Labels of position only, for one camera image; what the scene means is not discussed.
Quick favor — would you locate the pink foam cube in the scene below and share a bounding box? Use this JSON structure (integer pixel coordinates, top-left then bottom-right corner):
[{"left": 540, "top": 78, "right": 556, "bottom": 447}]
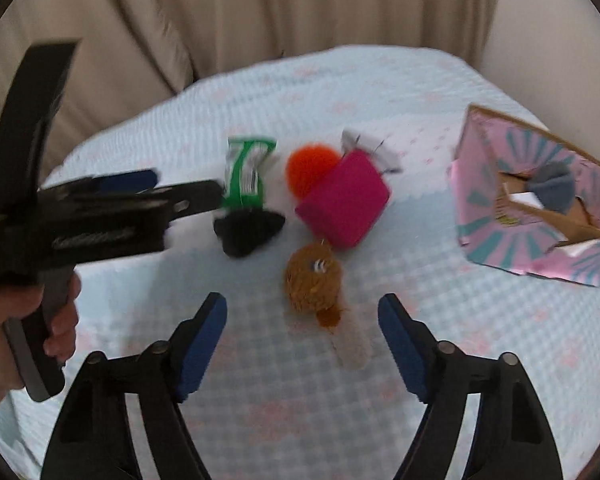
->
[{"left": 295, "top": 151, "right": 393, "bottom": 251}]

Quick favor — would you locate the green snack packet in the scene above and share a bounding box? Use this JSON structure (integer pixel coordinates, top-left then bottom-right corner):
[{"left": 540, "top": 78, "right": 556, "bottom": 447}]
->
[{"left": 221, "top": 136, "right": 277, "bottom": 212}]

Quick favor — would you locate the light blue quilted blanket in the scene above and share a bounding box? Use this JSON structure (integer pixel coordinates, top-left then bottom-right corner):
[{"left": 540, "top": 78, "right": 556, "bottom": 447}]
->
[{"left": 0, "top": 45, "right": 600, "bottom": 480}]

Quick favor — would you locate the black fuzzy pom-pom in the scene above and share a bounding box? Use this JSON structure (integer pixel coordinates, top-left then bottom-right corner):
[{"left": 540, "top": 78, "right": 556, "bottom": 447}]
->
[{"left": 213, "top": 207, "right": 287, "bottom": 259}]

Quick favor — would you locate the white crumpled paper piece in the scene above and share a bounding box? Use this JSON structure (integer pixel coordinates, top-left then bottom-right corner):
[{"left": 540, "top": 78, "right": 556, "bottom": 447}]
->
[{"left": 341, "top": 129, "right": 404, "bottom": 177}]

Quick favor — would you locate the translucent white stick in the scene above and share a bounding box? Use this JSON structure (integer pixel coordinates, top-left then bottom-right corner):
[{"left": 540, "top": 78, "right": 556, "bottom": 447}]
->
[{"left": 330, "top": 321, "right": 372, "bottom": 369}]

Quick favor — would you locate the pink patterned cardboard box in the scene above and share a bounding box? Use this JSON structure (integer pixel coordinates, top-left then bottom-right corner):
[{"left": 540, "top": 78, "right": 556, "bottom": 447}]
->
[{"left": 447, "top": 103, "right": 600, "bottom": 288}]

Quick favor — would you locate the grey soft cloth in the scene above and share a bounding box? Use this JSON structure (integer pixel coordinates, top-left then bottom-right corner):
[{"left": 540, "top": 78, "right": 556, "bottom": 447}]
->
[{"left": 527, "top": 162, "right": 579, "bottom": 214}]

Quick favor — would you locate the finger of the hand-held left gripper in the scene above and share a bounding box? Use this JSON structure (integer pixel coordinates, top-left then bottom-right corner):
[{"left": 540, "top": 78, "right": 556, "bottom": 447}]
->
[
  {"left": 164, "top": 180, "right": 227, "bottom": 222},
  {"left": 94, "top": 168, "right": 159, "bottom": 195}
]

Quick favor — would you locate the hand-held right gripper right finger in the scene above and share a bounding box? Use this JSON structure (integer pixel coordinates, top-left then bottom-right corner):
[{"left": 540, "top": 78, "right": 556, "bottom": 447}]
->
[{"left": 377, "top": 294, "right": 565, "bottom": 480}]

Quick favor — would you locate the beige curtain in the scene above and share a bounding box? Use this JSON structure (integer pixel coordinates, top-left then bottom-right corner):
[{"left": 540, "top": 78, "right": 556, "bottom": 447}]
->
[{"left": 0, "top": 0, "right": 501, "bottom": 201}]

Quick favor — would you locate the brown fuzzy netted toy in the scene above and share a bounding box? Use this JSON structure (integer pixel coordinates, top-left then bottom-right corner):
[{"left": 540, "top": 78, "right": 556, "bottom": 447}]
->
[{"left": 285, "top": 240, "right": 347, "bottom": 334}]

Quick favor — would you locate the orange fuzzy ball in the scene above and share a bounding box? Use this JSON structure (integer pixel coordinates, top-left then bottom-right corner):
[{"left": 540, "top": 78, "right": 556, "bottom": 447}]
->
[{"left": 286, "top": 144, "right": 342, "bottom": 199}]

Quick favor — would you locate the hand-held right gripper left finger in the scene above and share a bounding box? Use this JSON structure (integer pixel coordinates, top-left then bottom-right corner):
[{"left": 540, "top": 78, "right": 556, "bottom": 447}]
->
[{"left": 40, "top": 291, "right": 228, "bottom": 480}]

